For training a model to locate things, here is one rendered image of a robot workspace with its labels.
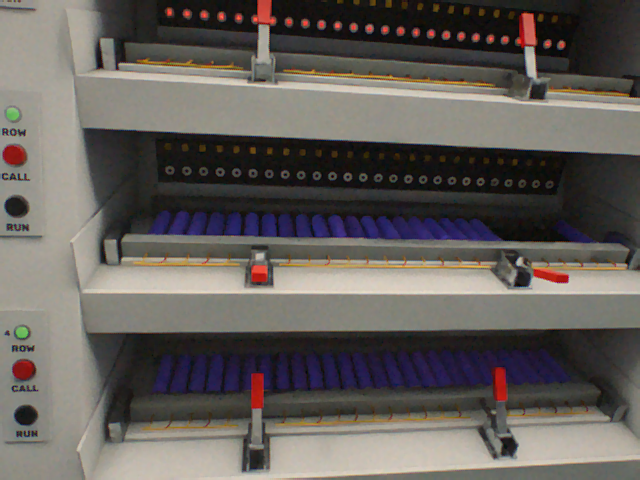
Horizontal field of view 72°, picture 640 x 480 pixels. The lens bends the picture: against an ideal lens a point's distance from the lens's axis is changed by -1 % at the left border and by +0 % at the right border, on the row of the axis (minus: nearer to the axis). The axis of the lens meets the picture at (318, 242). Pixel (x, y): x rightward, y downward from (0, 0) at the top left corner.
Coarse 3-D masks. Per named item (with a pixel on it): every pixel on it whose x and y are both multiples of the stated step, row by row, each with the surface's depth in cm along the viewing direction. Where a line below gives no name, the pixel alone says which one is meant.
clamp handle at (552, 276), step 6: (516, 258) 45; (522, 258) 45; (516, 264) 46; (522, 270) 44; (528, 270) 43; (534, 270) 42; (540, 270) 41; (546, 270) 41; (552, 270) 41; (534, 276) 42; (540, 276) 41; (546, 276) 40; (552, 276) 40; (558, 276) 39; (564, 276) 39; (552, 282) 40; (558, 282) 39; (564, 282) 39
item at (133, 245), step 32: (128, 256) 44; (160, 256) 45; (192, 256) 45; (224, 256) 45; (288, 256) 46; (320, 256) 47; (352, 256) 47; (384, 256) 47; (416, 256) 48; (448, 256) 48; (480, 256) 49; (544, 256) 50; (576, 256) 50; (608, 256) 51
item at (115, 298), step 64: (128, 192) 53; (192, 192) 56; (256, 192) 57; (320, 192) 58; (384, 192) 59; (448, 192) 60; (128, 320) 41; (192, 320) 42; (256, 320) 43; (320, 320) 43; (384, 320) 44; (448, 320) 45; (512, 320) 46; (576, 320) 47
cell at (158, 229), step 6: (156, 216) 51; (162, 216) 51; (168, 216) 51; (156, 222) 49; (162, 222) 49; (168, 222) 51; (150, 228) 48; (156, 228) 48; (162, 228) 48; (150, 234) 47; (156, 234) 47; (162, 234) 48
